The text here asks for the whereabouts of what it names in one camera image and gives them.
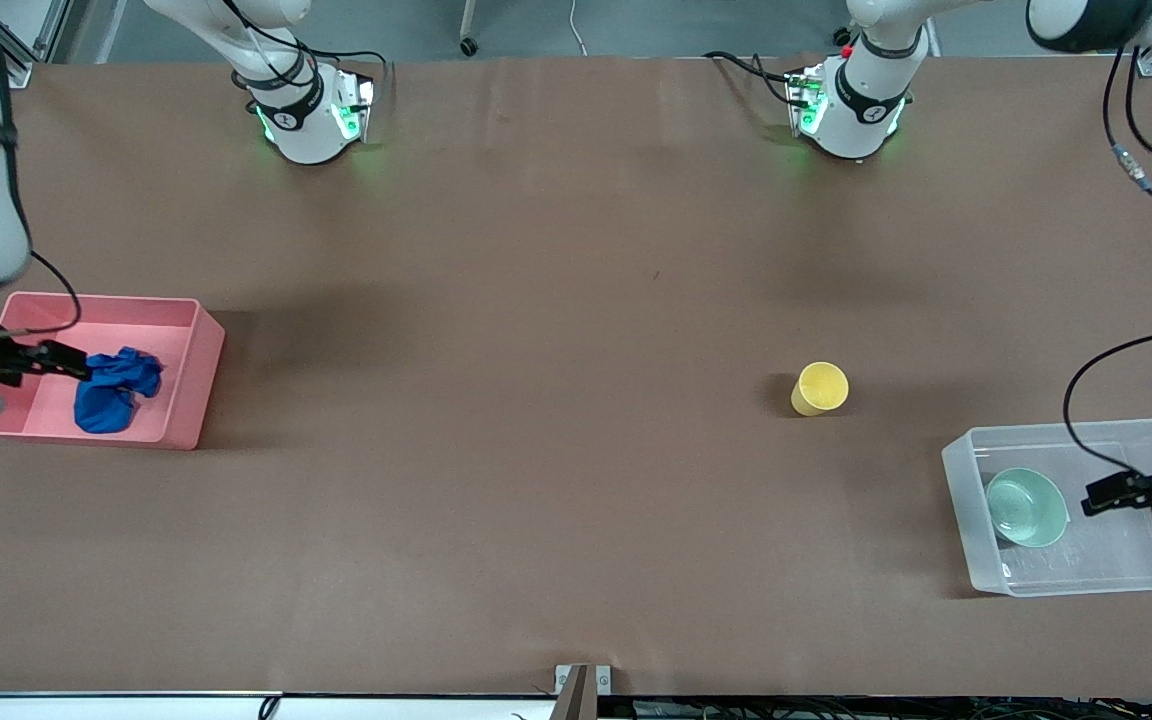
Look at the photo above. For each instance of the blue cloth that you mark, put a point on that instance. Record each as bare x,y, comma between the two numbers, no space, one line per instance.
111,400

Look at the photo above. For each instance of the mint green bowl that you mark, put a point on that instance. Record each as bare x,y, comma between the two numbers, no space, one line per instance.
1026,505

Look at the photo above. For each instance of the yellow plastic cup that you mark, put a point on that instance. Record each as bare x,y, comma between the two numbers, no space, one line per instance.
821,390

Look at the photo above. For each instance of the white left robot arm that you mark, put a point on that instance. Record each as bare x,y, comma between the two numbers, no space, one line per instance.
851,110

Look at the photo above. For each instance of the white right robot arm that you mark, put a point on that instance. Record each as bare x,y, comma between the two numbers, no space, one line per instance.
301,120

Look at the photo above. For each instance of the clear plastic box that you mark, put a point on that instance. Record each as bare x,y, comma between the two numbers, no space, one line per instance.
1116,570

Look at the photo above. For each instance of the pink plastic bin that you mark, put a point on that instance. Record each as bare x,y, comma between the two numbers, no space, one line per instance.
171,330

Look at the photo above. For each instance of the white table edge bar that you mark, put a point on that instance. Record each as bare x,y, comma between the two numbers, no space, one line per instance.
136,708

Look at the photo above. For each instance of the black caster wheel leg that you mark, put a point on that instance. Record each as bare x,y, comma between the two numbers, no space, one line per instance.
470,45

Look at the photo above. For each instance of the aluminium frame profile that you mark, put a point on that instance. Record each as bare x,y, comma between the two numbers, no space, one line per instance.
18,72

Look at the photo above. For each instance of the small aluminium corner bracket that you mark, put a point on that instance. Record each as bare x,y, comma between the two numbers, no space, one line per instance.
1149,65

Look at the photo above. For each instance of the grey metal table bracket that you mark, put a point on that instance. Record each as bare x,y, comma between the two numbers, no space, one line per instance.
576,695

